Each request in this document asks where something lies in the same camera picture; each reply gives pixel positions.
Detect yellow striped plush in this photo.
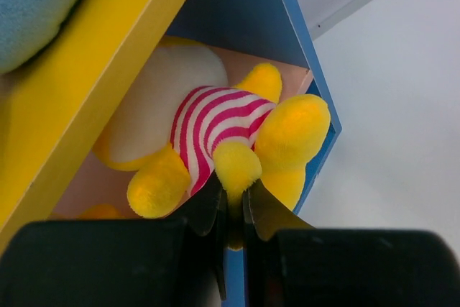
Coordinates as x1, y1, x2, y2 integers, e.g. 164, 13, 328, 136
78, 203, 124, 220
93, 36, 331, 250

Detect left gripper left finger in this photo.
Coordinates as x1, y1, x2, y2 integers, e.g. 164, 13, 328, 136
1, 175, 227, 306

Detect blue yellow toy shelf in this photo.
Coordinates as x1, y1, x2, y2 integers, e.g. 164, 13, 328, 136
0, 0, 343, 307

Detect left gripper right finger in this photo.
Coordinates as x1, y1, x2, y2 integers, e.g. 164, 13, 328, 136
242, 183, 459, 306

